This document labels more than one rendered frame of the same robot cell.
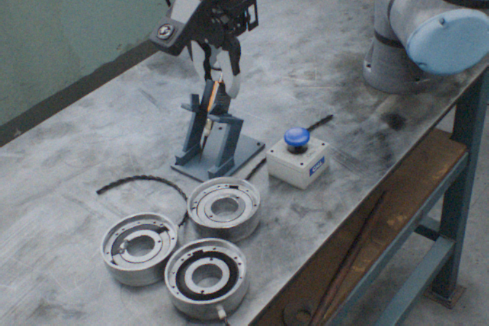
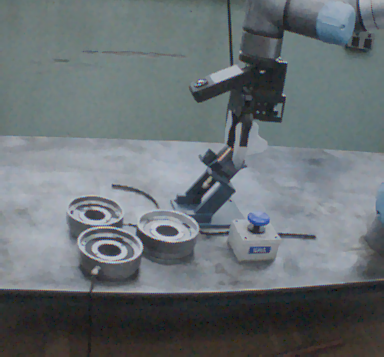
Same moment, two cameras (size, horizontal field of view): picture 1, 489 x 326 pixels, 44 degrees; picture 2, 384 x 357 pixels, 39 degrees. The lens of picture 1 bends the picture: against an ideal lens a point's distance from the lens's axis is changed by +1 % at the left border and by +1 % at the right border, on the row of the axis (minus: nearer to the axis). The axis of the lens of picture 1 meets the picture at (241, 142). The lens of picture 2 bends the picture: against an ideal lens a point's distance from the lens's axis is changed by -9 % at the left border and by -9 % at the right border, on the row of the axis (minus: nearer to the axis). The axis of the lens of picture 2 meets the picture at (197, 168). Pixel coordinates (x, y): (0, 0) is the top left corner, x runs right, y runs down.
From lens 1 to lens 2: 0.42 m
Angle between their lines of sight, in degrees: 28
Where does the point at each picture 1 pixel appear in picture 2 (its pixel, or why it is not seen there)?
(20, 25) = (216, 118)
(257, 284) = (138, 281)
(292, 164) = (239, 235)
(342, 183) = (269, 273)
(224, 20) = (247, 97)
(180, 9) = (220, 75)
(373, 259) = not seen: outside the picture
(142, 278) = (76, 228)
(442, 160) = not seen: outside the picture
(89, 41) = not seen: hidden behind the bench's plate
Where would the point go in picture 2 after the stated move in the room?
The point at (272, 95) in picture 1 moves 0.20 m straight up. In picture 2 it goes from (291, 206) to (311, 116)
